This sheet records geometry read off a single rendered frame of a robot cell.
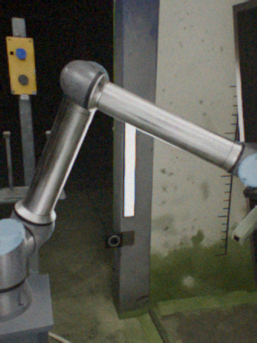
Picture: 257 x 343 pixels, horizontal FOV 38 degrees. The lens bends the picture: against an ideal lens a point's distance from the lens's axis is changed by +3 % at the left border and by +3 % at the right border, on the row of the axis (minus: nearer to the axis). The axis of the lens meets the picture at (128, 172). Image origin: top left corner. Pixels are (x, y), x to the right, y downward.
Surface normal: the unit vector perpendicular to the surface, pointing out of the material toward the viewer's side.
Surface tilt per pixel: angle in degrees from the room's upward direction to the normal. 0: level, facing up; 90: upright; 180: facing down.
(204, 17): 90
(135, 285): 90
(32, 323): 0
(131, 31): 90
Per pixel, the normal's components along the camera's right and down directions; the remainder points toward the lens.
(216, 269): 0.26, 0.26
